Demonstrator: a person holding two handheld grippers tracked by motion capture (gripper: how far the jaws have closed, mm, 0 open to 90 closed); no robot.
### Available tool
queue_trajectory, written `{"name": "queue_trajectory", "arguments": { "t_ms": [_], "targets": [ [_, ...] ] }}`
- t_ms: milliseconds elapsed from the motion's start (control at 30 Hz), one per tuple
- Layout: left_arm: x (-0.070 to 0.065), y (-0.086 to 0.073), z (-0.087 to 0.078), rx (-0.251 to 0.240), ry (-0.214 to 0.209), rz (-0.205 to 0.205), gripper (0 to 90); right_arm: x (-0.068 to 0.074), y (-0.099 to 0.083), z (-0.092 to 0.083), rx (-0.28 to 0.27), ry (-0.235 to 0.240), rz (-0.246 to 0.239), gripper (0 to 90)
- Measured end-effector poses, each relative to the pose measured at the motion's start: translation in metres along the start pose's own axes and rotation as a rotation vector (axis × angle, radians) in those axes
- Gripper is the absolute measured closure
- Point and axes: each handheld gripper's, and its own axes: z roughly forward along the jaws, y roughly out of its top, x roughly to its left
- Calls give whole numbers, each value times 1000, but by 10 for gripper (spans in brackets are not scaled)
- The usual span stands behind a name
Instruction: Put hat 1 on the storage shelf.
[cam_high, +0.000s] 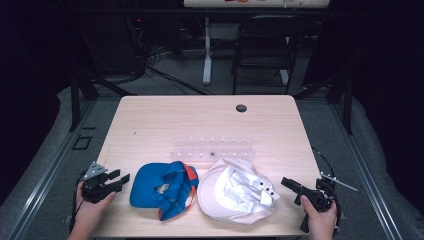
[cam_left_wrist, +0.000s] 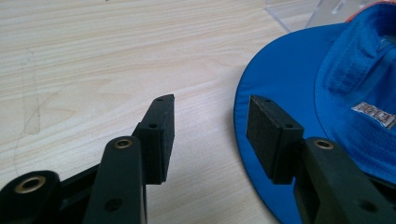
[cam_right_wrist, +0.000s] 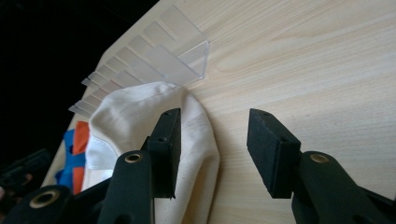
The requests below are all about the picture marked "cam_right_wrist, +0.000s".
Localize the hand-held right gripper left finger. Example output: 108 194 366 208
97 107 182 224

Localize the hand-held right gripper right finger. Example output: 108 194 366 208
246 107 396 224

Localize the cream cloth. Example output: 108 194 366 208
81 81 220 224

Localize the clear acrylic divider rack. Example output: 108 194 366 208
68 4 210 119

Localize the blue and orange cloth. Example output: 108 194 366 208
54 120 92 196

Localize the white cloth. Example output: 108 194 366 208
83 134 121 189

